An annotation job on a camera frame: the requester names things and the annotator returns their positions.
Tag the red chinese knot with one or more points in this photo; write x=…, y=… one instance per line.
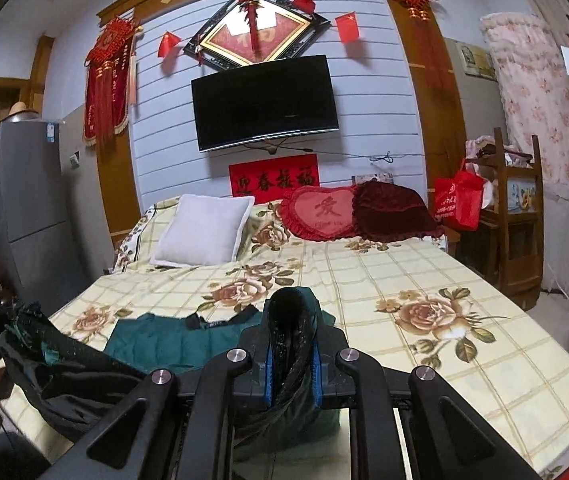
x=110, y=76
x=424, y=44

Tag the black wall television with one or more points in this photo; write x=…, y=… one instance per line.
x=263, y=101

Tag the red calligraphy banner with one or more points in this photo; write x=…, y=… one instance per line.
x=272, y=178

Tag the green quilted puffer jacket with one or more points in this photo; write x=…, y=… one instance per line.
x=73, y=386

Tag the red shopping bag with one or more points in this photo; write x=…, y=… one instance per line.
x=457, y=201

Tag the small red flag right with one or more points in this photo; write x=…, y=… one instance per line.
x=347, y=27

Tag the floral checked bed sheet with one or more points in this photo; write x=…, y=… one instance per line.
x=406, y=304

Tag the dark red velvet cushion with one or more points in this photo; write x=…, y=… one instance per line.
x=387, y=213

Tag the framed fu character picture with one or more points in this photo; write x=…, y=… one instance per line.
x=255, y=31

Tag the red chinese knot left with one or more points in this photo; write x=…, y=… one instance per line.
x=110, y=76

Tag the wooden shelf rack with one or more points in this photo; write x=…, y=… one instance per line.
x=506, y=250

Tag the red heart cushion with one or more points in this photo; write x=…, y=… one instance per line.
x=319, y=214

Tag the pink floral rolled mattress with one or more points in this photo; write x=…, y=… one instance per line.
x=534, y=90

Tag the red chinese knot right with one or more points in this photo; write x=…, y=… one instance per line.
x=424, y=44

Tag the small red flag left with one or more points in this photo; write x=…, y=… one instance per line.
x=168, y=43

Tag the white square pillow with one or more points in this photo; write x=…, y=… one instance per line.
x=205, y=231

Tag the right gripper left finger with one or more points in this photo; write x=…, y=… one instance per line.
x=267, y=381

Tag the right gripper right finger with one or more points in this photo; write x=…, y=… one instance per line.
x=316, y=374

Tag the grey refrigerator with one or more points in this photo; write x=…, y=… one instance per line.
x=39, y=258

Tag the small red flag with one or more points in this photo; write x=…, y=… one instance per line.
x=347, y=27
x=168, y=43

